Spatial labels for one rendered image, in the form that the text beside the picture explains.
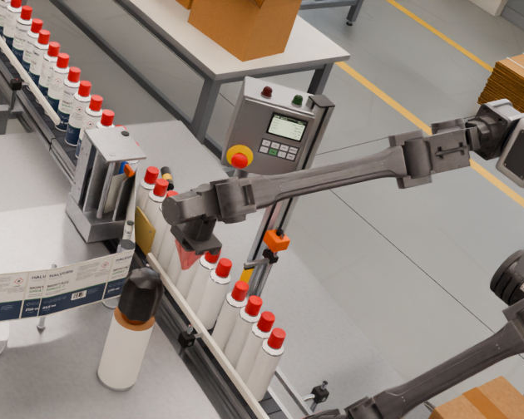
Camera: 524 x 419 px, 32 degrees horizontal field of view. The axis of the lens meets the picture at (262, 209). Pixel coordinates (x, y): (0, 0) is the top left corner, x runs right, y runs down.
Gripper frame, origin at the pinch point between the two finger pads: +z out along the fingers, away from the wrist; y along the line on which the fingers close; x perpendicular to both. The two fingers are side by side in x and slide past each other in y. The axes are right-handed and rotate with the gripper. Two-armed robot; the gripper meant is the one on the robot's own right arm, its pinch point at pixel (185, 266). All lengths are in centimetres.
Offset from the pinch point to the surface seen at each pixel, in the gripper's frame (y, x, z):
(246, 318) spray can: 6.2, 17.4, 14.5
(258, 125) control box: -15.8, 21.9, -22.9
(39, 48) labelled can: -113, 21, 14
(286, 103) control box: -14.5, 26.7, -29.0
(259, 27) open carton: -140, 130, 23
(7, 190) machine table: -74, -2, 36
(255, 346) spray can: 11.8, 17.3, 17.8
